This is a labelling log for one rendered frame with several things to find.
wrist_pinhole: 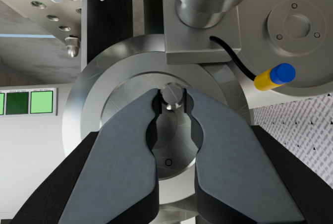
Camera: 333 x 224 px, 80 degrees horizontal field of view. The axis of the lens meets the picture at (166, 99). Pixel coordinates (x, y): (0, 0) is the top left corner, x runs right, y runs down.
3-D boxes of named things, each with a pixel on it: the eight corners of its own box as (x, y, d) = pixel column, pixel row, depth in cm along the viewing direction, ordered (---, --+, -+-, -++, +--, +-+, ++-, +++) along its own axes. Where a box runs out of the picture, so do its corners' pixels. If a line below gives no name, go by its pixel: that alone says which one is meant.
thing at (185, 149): (76, 134, 14) (144, 49, 14) (87, 133, 16) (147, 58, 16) (163, 206, 13) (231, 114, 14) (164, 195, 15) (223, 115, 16)
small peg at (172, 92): (190, 96, 11) (170, 112, 11) (186, 101, 14) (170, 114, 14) (174, 76, 11) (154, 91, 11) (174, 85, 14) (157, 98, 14)
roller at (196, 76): (223, 44, 16) (240, 198, 14) (190, 93, 41) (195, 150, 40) (77, 56, 16) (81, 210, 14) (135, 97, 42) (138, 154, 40)
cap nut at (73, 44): (77, 36, 49) (76, 54, 48) (83, 42, 53) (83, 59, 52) (62, 37, 49) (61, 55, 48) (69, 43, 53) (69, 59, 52)
